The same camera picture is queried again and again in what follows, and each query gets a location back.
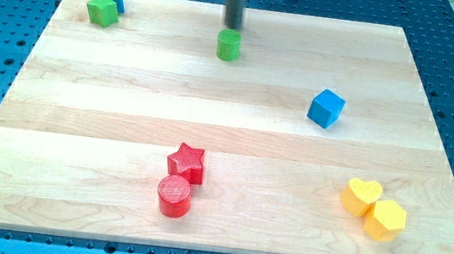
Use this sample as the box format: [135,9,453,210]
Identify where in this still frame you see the green cylinder block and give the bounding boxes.
[216,29,241,61]

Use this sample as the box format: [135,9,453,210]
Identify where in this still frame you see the red star block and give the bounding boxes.
[167,143,205,185]

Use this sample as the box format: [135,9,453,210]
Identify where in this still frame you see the green star block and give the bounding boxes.
[86,0,119,27]

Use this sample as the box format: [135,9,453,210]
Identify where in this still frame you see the red cylinder block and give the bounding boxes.
[157,175,191,219]

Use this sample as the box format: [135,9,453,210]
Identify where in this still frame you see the blue cube block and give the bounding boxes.
[307,89,345,129]

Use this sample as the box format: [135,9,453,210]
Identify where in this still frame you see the yellow heart block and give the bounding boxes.
[340,177,383,217]

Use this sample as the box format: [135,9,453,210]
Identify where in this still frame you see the light wooden board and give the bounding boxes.
[0,0,454,254]

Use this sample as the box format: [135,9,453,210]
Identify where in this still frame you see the yellow hexagon block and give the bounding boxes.
[363,200,407,242]

